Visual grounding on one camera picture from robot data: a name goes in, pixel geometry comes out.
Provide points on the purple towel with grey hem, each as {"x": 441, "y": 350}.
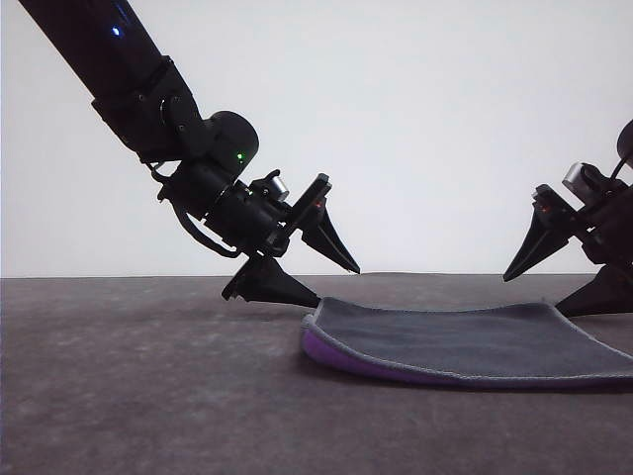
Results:
{"x": 445, "y": 341}

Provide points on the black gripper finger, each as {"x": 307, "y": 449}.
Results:
{"x": 329, "y": 237}
{"x": 541, "y": 242}
{"x": 277, "y": 287}
{"x": 603, "y": 297}

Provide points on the grey table cloth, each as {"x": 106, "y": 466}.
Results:
{"x": 148, "y": 386}

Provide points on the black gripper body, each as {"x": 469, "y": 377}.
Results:
{"x": 252, "y": 218}
{"x": 608, "y": 222}

